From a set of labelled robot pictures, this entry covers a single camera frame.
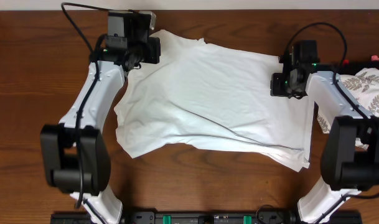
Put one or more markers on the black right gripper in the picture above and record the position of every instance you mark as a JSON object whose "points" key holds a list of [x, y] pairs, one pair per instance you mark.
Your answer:
{"points": [[276, 89]]}

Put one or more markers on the white fern pattern cloth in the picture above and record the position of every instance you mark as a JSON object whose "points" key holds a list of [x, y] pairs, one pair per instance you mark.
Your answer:
{"points": [[364, 87]]}

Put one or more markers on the black mounting rail with clamps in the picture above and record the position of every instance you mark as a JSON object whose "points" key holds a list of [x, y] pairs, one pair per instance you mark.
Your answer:
{"points": [[263, 215]]}

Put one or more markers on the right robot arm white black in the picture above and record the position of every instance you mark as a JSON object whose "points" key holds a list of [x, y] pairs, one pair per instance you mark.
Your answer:
{"points": [[350, 161]]}

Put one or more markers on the white printed t-shirt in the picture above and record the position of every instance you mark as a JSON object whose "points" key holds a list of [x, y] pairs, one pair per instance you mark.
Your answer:
{"points": [[212, 98]]}

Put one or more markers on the black garment with red details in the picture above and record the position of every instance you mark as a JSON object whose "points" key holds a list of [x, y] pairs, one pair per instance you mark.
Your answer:
{"points": [[353, 67]]}

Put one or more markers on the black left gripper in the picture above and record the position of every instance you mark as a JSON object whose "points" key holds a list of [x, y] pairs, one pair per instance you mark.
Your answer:
{"points": [[152, 45]]}

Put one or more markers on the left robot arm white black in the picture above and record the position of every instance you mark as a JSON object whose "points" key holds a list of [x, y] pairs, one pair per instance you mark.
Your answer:
{"points": [[76, 160]]}

